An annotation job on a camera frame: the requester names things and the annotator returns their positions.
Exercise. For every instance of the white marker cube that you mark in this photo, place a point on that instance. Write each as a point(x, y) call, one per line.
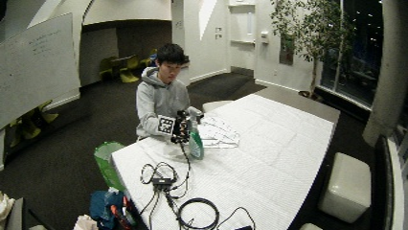
point(165, 125)

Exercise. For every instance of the person in grey hoodie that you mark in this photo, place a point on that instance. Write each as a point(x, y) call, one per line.
point(159, 96)

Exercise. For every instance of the green spray bottle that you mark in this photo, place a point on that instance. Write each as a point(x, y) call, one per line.
point(195, 143)

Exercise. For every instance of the clear plastic hangers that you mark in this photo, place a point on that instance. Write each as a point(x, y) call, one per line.
point(217, 134)

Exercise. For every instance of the yellow green chair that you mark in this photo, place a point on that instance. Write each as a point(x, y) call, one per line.
point(149, 59)
point(129, 68)
point(108, 67)
point(33, 123)

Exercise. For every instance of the black hub box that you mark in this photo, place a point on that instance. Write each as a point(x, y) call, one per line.
point(162, 181)

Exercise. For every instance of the white quilted table cover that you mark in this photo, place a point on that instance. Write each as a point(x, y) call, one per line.
point(255, 159)

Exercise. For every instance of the white door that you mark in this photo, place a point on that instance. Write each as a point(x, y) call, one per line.
point(242, 38)

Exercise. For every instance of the dark plant pot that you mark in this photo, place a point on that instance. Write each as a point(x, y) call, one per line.
point(308, 95)

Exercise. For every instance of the blue bag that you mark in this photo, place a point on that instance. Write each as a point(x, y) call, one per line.
point(102, 204)

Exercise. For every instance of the white whiteboard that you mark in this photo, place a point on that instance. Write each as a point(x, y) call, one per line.
point(37, 67)

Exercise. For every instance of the small black device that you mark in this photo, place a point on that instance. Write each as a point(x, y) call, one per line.
point(243, 228)

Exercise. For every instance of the indoor tree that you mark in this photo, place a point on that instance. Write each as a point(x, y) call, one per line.
point(312, 35)

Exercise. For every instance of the large white cube stool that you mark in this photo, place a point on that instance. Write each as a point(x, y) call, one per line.
point(345, 187)

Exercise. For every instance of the large window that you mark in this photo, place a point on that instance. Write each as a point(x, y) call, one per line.
point(355, 48)

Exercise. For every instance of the white bag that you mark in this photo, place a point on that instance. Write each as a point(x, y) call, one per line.
point(5, 207)

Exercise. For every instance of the wall switch panel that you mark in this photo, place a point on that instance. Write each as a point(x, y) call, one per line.
point(218, 33)

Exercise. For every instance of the white wall dispenser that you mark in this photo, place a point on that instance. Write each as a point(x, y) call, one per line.
point(264, 36)

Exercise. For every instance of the dark wall picture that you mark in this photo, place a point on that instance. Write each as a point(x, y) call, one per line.
point(286, 49)

